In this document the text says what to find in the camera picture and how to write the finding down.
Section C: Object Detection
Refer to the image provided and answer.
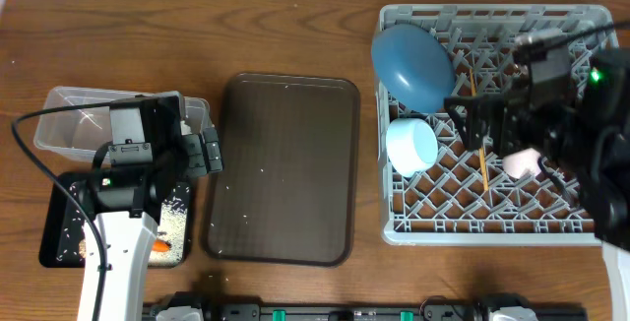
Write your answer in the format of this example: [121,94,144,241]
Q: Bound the white rice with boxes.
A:
[56,182,192,267]

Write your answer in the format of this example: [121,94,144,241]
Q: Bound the brown serving tray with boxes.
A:
[202,73,360,267]

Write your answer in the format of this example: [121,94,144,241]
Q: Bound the wooden chopstick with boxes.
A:
[469,69,477,96]
[478,146,489,192]

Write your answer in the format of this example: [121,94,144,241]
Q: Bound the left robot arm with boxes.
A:
[77,92,223,320]

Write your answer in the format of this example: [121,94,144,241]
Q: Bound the orange carrot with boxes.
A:
[152,239,170,253]

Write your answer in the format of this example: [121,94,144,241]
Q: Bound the brown food scrap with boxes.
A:
[78,239,87,259]

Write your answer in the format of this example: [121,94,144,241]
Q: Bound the black waste tray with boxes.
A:
[38,171,193,269]

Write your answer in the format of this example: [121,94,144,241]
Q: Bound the pink cup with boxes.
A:
[502,149,541,179]

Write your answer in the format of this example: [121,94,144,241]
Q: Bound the grey dishwasher rack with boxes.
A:
[375,4,612,246]

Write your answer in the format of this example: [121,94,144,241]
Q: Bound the dark blue plate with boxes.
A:
[371,25,455,113]

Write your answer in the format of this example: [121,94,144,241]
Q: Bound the clear plastic bin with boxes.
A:
[32,86,216,164]

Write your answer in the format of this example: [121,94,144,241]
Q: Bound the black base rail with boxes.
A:
[142,303,589,321]

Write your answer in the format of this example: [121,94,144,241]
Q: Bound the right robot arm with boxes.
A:
[444,45,629,320]

